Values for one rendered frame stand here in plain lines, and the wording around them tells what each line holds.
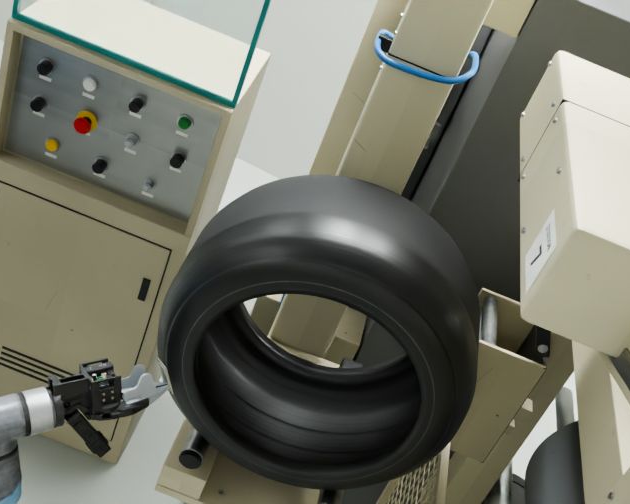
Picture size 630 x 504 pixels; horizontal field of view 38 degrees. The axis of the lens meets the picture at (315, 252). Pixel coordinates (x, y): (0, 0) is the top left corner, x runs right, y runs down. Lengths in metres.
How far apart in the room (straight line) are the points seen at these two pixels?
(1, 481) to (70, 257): 0.96
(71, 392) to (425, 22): 0.88
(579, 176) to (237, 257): 0.58
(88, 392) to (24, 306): 1.03
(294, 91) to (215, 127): 2.08
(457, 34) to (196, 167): 0.86
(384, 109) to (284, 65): 2.55
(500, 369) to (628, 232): 0.82
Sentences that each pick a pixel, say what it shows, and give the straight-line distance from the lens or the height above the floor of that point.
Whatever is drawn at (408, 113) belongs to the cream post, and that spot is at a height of 1.56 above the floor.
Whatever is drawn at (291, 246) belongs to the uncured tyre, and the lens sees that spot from 1.46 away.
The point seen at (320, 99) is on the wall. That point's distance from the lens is 4.22.
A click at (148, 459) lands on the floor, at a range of 2.96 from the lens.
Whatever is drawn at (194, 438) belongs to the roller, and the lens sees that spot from 1.80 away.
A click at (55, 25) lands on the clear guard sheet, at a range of 2.22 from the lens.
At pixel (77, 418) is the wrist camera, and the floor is 1.03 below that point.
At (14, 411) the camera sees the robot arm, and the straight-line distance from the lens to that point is 1.59.
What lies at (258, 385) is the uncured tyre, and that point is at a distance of 1.94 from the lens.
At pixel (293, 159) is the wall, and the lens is 4.38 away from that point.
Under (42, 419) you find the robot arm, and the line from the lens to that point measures 1.60.
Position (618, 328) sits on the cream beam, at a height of 1.68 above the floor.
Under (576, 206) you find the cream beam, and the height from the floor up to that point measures 1.78.
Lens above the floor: 2.24
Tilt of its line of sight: 34 degrees down
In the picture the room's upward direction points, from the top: 23 degrees clockwise
